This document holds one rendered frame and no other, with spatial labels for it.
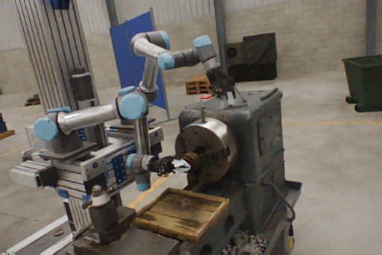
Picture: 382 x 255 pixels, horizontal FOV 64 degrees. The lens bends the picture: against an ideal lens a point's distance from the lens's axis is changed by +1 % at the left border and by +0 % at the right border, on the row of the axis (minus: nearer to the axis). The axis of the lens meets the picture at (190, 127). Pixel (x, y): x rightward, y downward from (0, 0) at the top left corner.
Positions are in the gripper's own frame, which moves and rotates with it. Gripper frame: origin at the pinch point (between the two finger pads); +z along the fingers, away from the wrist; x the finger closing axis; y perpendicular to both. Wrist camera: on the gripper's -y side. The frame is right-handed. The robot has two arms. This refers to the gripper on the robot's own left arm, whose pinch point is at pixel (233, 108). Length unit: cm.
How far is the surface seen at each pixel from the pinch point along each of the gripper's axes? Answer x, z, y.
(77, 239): -46, 20, 69
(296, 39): -213, -54, -987
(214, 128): -11.9, 5.8, 3.1
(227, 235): -22, 56, 16
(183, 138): -26.4, 4.4, 9.9
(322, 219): -29, 129, -119
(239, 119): -5.0, 7.5, -10.3
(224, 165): -13.1, 23.9, 5.9
